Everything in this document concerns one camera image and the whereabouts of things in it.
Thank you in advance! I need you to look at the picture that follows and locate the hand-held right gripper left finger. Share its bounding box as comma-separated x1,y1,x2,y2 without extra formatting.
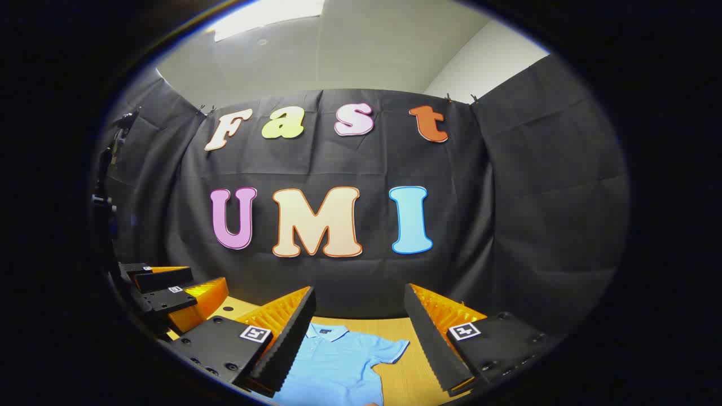
166,286,317,398

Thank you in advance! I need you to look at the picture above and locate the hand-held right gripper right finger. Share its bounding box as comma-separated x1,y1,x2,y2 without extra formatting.
403,283,565,395

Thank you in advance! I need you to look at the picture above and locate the light blue T-shirt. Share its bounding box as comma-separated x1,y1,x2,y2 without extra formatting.
271,323,411,406

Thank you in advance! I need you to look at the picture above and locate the black stand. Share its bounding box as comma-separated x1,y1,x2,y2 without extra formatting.
90,107,139,266

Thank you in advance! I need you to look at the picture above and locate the black backdrop cloth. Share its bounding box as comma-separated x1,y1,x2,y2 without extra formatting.
93,54,630,346

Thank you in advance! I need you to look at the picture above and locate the ceiling light panel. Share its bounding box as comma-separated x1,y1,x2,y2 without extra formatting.
206,0,325,42

